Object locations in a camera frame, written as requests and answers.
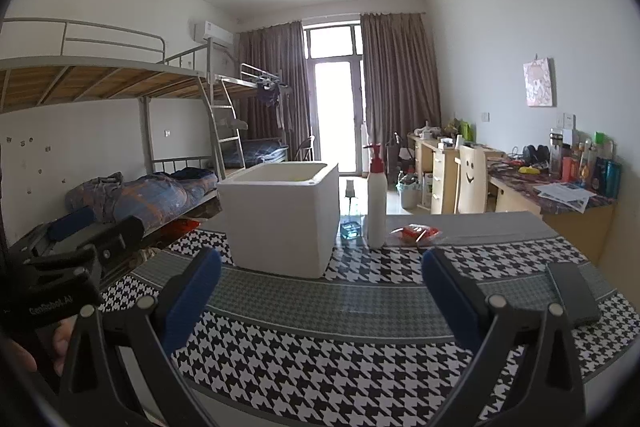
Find white waste bin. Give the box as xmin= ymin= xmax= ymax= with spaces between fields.
xmin=397 ymin=177 xmax=421 ymax=209

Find white air conditioner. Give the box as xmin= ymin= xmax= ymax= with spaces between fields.
xmin=192 ymin=21 xmax=233 ymax=45

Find wall poster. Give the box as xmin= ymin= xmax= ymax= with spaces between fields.
xmin=522 ymin=57 xmax=556 ymax=108

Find row of toiletry bottles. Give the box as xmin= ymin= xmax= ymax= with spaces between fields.
xmin=550 ymin=128 xmax=622 ymax=198

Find black headphones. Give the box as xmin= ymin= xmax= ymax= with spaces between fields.
xmin=522 ymin=145 xmax=551 ymax=165

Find wooden smiley chair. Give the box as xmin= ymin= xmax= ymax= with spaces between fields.
xmin=454 ymin=144 xmax=488 ymax=215

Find large metal bunk bed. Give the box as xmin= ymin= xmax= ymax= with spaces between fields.
xmin=0 ymin=18 xmax=226 ymax=238

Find white red pump bottle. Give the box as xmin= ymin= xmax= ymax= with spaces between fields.
xmin=365 ymin=142 xmax=388 ymax=249

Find dark blue bed blanket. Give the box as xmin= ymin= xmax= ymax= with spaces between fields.
xmin=222 ymin=138 xmax=290 ymax=168

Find person's left hand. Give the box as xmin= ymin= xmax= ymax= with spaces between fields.
xmin=0 ymin=318 xmax=77 ymax=377

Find small metal bunk bed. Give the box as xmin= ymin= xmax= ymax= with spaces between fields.
xmin=215 ymin=63 xmax=293 ymax=172

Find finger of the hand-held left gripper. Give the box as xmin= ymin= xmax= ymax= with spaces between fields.
xmin=96 ymin=216 xmax=146 ymax=266
xmin=15 ymin=206 xmax=98 ymax=258

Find hanging dark clothes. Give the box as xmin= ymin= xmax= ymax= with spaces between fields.
xmin=255 ymin=79 xmax=291 ymax=108

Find wooden desk with drawers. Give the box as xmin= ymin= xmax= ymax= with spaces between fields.
xmin=407 ymin=132 xmax=506 ymax=215

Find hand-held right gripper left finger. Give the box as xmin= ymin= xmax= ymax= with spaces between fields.
xmin=60 ymin=247 xmax=223 ymax=427

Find brown curtain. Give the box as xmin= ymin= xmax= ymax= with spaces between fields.
xmin=361 ymin=12 xmax=442 ymax=172
xmin=235 ymin=21 xmax=313 ymax=158

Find blue orange quilt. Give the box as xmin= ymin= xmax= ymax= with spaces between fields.
xmin=65 ymin=167 xmax=218 ymax=223

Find white foam box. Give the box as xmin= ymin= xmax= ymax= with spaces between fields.
xmin=216 ymin=161 xmax=341 ymax=279

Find printed papers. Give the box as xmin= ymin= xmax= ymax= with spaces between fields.
xmin=532 ymin=182 xmax=598 ymax=212

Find wooden desk with clutter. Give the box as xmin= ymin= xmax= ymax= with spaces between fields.
xmin=487 ymin=157 xmax=618 ymax=265

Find glass balcony door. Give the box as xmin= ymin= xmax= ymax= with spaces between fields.
xmin=302 ymin=22 xmax=366 ymax=175

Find black phone case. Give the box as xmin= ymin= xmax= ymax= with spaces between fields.
xmin=545 ymin=261 xmax=601 ymax=328

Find metal bed ladder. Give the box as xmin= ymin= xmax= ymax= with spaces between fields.
xmin=200 ymin=77 xmax=247 ymax=182

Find blue liquid bottle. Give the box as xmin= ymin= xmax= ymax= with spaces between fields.
xmin=340 ymin=179 xmax=367 ymax=240

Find black folding chair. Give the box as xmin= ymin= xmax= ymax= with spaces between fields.
xmin=292 ymin=136 xmax=317 ymax=164

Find red plastic bag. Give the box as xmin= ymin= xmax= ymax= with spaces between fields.
xmin=167 ymin=216 xmax=203 ymax=233

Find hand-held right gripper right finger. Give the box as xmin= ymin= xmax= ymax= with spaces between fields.
xmin=421 ymin=248 xmax=587 ymax=427

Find red snack packet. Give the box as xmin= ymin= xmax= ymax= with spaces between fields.
xmin=390 ymin=223 xmax=443 ymax=248

